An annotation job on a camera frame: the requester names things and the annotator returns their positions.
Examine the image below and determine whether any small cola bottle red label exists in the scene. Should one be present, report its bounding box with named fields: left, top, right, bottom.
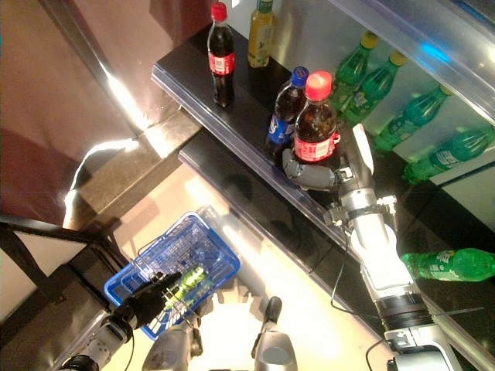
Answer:
left=292, top=70, right=341, bottom=165
left=207, top=2, right=237, bottom=108

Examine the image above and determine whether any white panel with black frame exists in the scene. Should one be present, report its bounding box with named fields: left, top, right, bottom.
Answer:
left=0, top=214, right=117, bottom=310

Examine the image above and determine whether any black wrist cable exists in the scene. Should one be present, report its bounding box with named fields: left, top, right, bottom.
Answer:
left=330, top=261, right=391, bottom=371

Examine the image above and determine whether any blue plastic shopping basket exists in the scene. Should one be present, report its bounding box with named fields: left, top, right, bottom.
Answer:
left=103, top=204, right=241, bottom=341

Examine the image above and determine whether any cola bottle blue label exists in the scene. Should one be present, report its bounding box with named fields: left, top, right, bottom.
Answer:
left=265, top=66, right=310, bottom=158

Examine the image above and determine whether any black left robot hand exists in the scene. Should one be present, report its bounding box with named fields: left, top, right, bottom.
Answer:
left=111, top=271, right=183, bottom=329

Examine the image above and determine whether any grey left robot leg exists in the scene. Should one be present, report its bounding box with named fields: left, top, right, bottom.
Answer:
left=141, top=316, right=204, bottom=371

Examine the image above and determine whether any small green soda bottle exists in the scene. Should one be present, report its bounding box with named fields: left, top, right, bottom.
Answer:
left=166, top=264, right=213, bottom=306

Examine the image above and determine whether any dark metal wall post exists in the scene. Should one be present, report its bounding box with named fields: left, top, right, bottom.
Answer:
left=38, top=0, right=142, bottom=140

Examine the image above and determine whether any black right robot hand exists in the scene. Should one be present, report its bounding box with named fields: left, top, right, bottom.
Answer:
left=281, top=129, right=375, bottom=203

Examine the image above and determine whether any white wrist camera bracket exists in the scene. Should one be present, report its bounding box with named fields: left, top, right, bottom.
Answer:
left=350, top=123, right=375, bottom=182

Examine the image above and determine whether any yellow juice bottle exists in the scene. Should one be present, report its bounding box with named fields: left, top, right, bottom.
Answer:
left=247, top=0, right=278, bottom=70

